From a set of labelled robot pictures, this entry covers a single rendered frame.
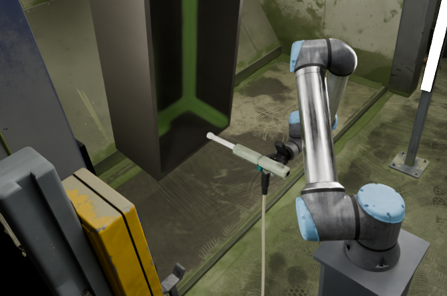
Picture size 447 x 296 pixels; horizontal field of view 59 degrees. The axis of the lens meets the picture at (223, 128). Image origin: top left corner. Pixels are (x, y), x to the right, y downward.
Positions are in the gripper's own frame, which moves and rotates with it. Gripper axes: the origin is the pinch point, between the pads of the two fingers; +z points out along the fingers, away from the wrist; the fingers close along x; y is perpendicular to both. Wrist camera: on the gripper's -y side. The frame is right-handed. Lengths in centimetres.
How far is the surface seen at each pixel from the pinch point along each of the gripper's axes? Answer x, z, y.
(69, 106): 150, 12, 17
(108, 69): 69, 30, -41
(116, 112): 73, 27, -15
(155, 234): 55, 25, 63
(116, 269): -47, 110, -75
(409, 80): -10, -196, 22
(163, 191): 78, -2, 61
